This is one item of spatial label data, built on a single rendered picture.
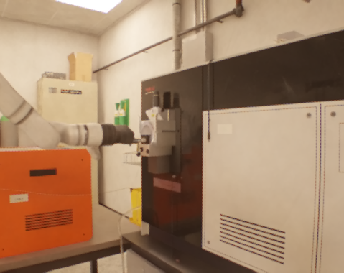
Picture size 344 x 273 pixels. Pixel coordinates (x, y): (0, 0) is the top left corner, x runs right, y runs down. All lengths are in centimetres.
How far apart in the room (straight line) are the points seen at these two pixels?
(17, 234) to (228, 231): 83
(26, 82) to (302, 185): 406
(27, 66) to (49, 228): 339
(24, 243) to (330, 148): 115
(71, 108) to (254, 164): 353
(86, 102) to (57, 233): 307
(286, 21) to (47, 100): 305
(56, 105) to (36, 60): 79
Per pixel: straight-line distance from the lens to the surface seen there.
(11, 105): 82
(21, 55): 449
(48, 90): 408
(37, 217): 130
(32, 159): 126
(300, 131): 75
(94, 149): 94
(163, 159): 107
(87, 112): 422
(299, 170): 75
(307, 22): 213
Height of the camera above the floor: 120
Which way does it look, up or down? 1 degrees down
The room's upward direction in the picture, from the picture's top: straight up
